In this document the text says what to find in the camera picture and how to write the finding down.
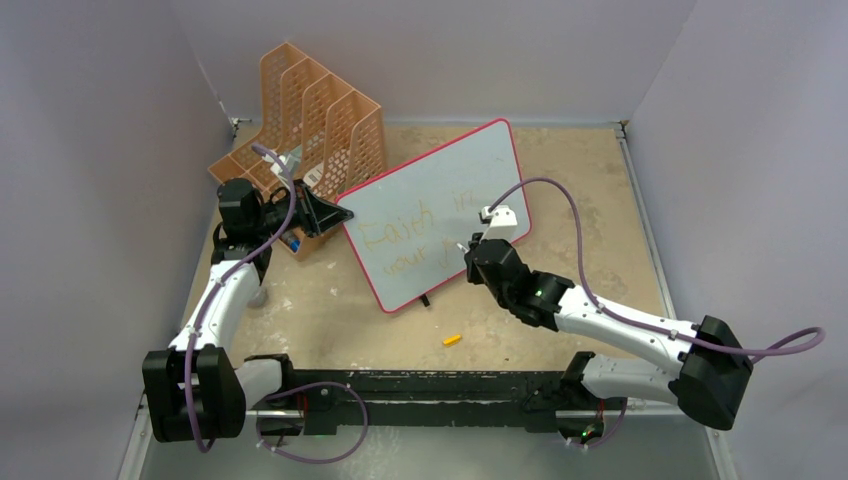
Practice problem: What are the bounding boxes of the yellow marker cap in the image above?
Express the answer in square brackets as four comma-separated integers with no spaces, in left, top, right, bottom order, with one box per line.
[442,335,462,347]

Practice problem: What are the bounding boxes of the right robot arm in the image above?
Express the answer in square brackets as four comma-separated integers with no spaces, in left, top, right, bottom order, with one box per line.
[463,235,753,431]

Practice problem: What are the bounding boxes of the clear plastic jar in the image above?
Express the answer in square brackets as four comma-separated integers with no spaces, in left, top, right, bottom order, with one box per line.
[280,230,301,252]

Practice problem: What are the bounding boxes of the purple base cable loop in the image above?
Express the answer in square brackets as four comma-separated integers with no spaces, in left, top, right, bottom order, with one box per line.
[254,382,370,465]

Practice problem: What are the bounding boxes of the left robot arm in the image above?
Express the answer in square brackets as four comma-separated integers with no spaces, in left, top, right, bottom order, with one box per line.
[142,178,354,451]

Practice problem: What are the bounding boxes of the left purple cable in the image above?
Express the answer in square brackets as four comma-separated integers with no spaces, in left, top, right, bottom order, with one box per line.
[184,144,297,457]

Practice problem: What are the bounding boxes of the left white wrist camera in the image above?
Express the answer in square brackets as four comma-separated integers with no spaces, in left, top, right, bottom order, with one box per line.
[265,153,302,174]

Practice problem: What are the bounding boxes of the pink framed whiteboard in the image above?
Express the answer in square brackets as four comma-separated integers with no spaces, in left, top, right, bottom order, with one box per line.
[336,118,533,313]

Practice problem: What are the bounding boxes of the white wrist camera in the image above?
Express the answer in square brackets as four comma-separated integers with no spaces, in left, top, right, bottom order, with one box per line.
[479,205,518,242]
[265,153,302,174]

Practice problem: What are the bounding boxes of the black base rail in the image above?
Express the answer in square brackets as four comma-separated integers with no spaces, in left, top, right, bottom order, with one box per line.
[259,369,625,437]

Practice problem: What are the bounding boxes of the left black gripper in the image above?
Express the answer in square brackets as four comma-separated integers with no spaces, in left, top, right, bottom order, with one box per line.
[252,179,351,238]

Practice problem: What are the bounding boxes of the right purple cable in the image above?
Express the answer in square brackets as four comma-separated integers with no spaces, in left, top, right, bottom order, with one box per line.
[486,176,827,452]

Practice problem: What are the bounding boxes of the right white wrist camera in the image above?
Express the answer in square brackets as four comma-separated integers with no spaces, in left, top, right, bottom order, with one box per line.
[479,205,518,242]

